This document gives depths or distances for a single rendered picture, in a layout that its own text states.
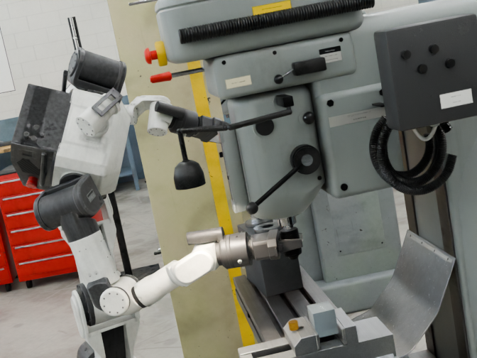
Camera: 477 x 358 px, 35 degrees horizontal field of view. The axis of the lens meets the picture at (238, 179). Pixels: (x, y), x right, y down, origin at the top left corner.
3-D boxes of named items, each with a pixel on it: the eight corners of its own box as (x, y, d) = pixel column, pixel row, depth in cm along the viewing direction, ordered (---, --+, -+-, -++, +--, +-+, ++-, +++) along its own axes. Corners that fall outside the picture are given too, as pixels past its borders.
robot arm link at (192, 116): (204, 150, 261) (172, 141, 256) (206, 125, 264) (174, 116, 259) (221, 138, 250) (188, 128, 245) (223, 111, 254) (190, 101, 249)
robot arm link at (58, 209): (54, 248, 202) (33, 201, 201) (69, 239, 211) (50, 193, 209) (91, 235, 199) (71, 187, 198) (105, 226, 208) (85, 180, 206)
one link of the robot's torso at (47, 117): (4, 215, 226) (3, 158, 196) (31, 119, 243) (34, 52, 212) (104, 235, 231) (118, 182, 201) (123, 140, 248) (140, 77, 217)
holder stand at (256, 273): (266, 297, 232) (254, 234, 228) (246, 278, 253) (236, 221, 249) (304, 287, 234) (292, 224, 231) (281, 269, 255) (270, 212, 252)
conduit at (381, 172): (385, 204, 170) (371, 113, 166) (363, 192, 186) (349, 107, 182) (463, 187, 172) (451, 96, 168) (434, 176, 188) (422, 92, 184)
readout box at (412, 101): (402, 133, 157) (386, 30, 153) (386, 128, 166) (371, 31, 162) (492, 114, 159) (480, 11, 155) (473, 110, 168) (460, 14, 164)
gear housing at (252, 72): (220, 101, 176) (211, 57, 174) (208, 95, 200) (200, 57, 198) (359, 73, 180) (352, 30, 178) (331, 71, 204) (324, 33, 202)
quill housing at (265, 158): (258, 229, 184) (233, 98, 179) (244, 212, 205) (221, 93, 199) (333, 212, 187) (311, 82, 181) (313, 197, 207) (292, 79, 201)
